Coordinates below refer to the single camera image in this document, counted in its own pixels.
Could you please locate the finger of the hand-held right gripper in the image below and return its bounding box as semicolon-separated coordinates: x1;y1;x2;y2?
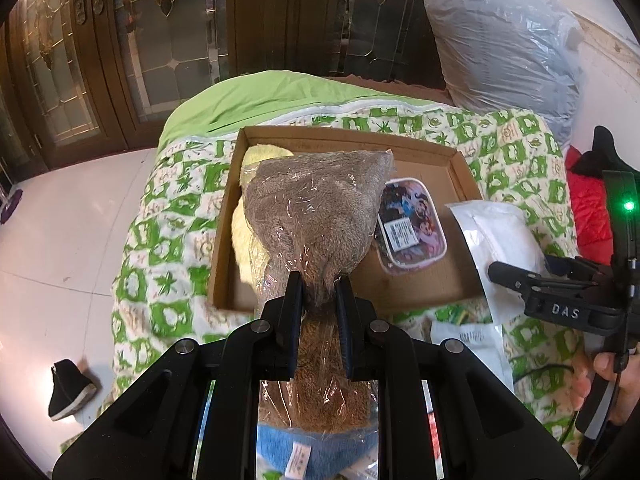
544;255;612;282
487;260;551;295

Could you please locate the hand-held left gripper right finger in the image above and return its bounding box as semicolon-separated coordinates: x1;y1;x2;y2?
335;276;581;480

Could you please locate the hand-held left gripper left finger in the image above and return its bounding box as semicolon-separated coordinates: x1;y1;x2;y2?
52;271;306;480

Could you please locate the cardboard box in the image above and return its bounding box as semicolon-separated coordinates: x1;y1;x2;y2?
207;126;485;313

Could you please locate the white plastic mailer bag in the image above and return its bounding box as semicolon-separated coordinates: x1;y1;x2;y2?
445;201;546;323

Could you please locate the white printed packet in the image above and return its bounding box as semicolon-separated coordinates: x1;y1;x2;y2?
430;321;516;392

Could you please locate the brown plush toy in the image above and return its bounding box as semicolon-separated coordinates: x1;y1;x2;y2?
241;148;396;433

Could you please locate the blue towel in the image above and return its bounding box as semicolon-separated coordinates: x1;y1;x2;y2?
257;422;378;480

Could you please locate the person's right hand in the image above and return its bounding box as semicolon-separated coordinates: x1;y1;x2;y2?
571;350;640;427

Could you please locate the red cloth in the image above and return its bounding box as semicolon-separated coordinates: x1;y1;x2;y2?
565;146;617;261

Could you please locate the yellow plush toy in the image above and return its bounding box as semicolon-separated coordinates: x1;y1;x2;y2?
231;144;296;297

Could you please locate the cartoon print pouch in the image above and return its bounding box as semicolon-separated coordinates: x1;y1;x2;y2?
375;176;448;276

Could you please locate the green patterned blanket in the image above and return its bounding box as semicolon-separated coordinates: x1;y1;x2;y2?
112;105;587;443

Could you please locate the green bed sheet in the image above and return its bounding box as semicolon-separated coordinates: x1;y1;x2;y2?
160;71;451;147

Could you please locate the large clear plastic bag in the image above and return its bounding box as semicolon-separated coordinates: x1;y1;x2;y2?
424;0;586;146

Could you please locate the black shoe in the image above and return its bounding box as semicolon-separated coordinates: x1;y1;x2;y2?
48;358;98;421

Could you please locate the purple object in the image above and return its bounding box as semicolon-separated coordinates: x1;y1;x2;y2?
0;187;25;226

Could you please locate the wooden glass-door cabinet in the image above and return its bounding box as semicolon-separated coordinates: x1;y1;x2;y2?
0;0;476;173

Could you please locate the black cable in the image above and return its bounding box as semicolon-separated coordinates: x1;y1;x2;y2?
512;365;591;461

